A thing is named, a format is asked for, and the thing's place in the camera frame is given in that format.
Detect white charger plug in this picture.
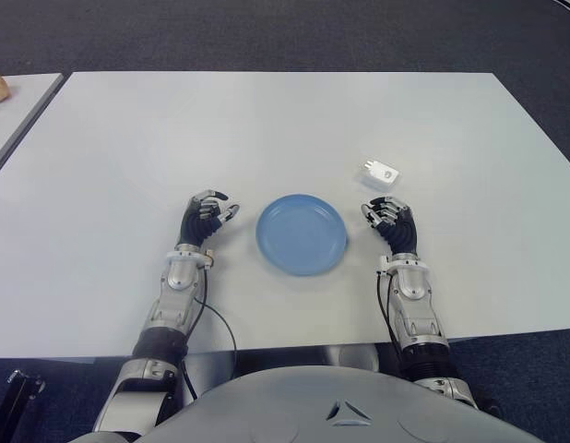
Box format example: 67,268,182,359
356,159,401,191

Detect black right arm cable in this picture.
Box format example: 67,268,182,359
375,270,407,359

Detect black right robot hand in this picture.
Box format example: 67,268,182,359
360,196,419,255

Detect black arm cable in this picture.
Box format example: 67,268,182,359
375,270,407,359
183,265,238,399

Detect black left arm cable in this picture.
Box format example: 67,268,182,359
183,265,238,399

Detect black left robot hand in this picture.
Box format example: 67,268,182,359
177,187,243,246

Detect grey robot torso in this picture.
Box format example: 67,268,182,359
75,365,558,443

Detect blue round plate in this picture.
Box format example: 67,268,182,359
255,193,349,277

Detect black metal stand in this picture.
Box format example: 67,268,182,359
0,368,47,443

